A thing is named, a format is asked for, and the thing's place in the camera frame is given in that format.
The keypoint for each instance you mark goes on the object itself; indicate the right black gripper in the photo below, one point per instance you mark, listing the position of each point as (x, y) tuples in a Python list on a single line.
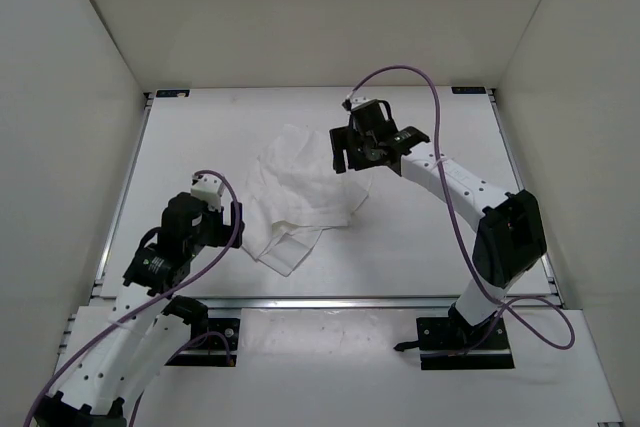
[(342, 140)]

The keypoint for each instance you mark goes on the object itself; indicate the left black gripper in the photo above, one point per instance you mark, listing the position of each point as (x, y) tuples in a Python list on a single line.
[(225, 232)]

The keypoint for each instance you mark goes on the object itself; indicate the white pleated skirt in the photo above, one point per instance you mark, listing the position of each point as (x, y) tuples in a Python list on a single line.
[(292, 195)]

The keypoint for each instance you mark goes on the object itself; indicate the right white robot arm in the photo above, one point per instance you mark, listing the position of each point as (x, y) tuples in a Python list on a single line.
[(509, 236)]

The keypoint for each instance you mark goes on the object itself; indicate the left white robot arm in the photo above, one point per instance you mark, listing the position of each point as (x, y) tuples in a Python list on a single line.
[(149, 323)]

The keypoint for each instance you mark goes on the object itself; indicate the right blue corner label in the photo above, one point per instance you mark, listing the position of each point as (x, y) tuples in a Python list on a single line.
[(468, 90)]

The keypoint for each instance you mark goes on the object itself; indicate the blue corner label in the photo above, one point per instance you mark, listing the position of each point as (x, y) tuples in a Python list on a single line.
[(172, 93), (468, 90)]

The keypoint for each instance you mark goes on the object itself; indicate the left blue corner label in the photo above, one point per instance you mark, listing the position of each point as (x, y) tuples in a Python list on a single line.
[(172, 93)]

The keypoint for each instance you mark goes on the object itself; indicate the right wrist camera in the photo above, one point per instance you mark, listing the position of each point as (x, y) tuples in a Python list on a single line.
[(352, 101)]

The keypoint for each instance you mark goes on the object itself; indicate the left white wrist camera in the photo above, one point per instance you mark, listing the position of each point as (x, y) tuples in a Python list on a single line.
[(208, 188)]

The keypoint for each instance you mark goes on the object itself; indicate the aluminium front rail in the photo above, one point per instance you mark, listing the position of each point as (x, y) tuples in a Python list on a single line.
[(230, 303)]

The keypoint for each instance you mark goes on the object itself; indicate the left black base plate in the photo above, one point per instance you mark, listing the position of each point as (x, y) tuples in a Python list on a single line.
[(215, 345)]

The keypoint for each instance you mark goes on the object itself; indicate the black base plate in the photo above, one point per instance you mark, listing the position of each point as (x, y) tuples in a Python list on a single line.
[(215, 345), (441, 349)]

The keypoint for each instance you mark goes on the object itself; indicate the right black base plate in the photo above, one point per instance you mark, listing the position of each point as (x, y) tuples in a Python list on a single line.
[(441, 349)]

